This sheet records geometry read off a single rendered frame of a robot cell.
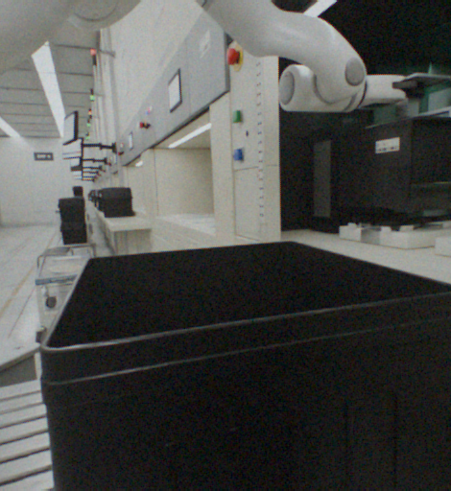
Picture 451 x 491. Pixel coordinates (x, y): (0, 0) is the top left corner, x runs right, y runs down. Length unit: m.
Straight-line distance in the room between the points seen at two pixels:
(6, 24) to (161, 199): 1.81
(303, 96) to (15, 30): 0.48
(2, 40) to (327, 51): 0.50
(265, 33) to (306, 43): 0.08
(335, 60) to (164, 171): 1.78
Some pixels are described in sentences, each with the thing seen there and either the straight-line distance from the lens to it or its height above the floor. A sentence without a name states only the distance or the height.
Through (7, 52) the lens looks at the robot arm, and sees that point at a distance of 0.67.
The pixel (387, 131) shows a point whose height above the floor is 1.11.
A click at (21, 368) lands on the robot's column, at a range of 0.71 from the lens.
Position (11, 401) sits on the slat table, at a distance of 0.55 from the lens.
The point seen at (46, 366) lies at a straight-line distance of 0.21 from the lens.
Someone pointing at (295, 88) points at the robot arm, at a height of 1.19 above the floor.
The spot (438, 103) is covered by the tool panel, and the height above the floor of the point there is 1.28.
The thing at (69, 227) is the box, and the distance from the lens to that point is 4.37.
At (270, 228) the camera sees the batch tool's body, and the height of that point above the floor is 0.91.
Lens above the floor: 1.01
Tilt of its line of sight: 8 degrees down
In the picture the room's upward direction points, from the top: 2 degrees counter-clockwise
